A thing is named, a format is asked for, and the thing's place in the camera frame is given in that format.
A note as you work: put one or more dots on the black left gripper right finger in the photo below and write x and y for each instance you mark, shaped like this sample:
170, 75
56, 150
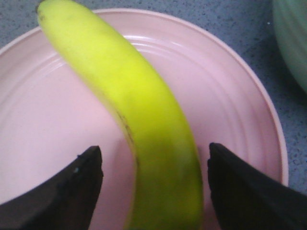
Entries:
246, 199

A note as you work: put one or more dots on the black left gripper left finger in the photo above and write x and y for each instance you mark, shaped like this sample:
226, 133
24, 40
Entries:
66, 201

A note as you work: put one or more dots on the yellow banana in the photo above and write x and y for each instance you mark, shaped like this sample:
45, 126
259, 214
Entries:
167, 192

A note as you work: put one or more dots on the pink plate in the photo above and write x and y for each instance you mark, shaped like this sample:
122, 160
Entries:
48, 116

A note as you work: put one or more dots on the green bowl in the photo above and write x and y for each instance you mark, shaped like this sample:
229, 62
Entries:
290, 26

